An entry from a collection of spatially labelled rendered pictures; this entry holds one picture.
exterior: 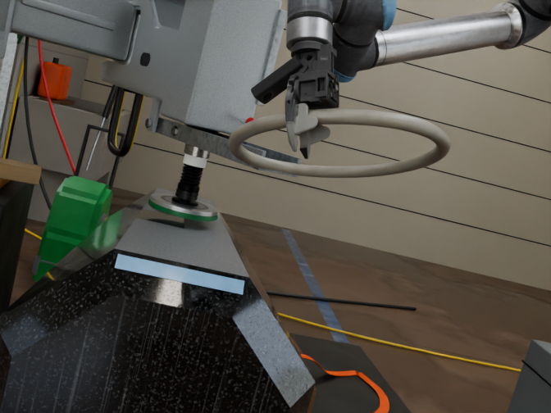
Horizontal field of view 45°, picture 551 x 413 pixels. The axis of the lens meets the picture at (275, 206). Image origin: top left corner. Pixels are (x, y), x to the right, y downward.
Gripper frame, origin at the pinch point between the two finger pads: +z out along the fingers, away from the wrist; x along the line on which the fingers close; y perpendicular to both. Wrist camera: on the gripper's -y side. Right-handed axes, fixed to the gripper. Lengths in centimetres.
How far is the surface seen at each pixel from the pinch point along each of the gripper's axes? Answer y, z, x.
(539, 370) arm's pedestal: 39, 42, 53
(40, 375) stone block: -65, 46, 6
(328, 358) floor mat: -75, 49, 227
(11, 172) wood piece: -117, -13, 42
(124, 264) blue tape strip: -48, 20, 12
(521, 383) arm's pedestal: 34, 45, 58
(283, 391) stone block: -18, 49, 38
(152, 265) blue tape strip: -43, 20, 17
